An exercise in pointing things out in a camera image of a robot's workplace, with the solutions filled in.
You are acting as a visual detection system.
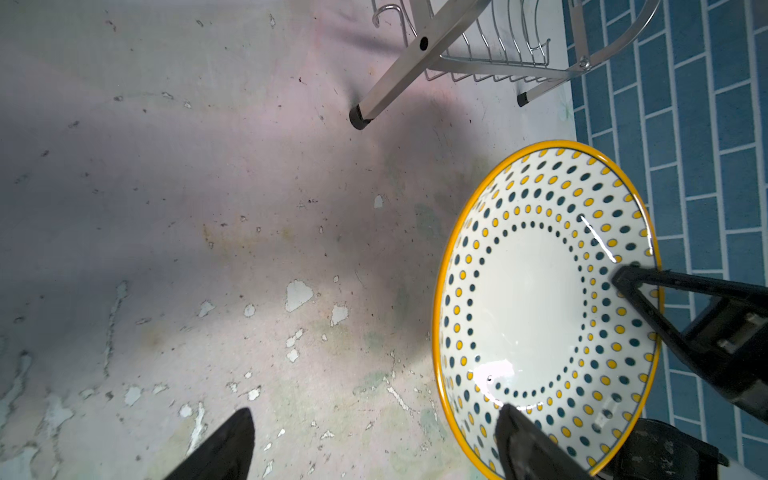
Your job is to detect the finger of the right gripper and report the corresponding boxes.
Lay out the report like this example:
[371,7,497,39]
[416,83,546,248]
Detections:
[611,418,730,480]
[612,265,767,374]

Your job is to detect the silver metal dish rack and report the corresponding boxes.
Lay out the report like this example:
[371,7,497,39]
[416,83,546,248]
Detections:
[349,1,659,130]

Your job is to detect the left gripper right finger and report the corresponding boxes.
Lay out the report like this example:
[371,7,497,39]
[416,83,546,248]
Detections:
[495,404,592,480]

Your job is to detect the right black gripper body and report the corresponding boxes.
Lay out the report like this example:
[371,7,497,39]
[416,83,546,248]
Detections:
[682,290,767,423]

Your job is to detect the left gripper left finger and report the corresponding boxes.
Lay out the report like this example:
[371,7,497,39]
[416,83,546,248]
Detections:
[165,408,255,480]

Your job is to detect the yellow rimmed polka dot plate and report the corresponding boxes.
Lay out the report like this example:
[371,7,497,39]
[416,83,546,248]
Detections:
[432,140,661,479]

